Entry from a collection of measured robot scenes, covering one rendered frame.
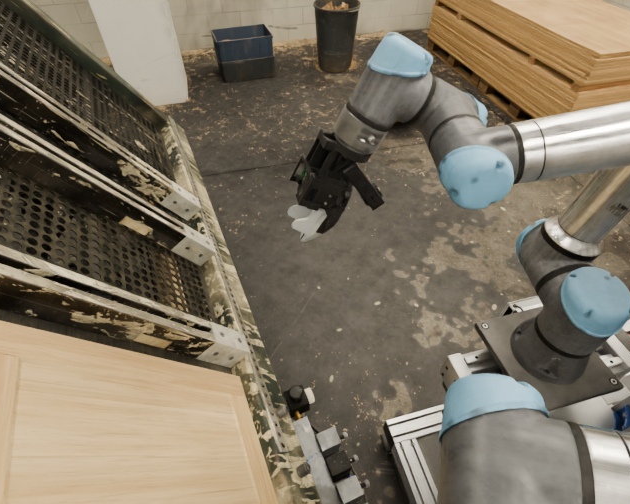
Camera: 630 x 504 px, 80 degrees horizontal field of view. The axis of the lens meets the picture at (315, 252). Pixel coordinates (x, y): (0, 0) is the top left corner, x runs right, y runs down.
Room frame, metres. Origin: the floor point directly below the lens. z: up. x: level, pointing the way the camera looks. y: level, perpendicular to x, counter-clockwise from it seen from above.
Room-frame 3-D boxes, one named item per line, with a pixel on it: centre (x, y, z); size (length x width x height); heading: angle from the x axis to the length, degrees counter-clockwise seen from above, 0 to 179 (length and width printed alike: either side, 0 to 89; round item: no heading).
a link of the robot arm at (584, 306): (0.41, -0.52, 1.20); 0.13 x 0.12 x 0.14; 1
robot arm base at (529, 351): (0.41, -0.52, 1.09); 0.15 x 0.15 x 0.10
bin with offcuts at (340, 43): (4.67, -0.24, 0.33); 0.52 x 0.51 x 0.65; 15
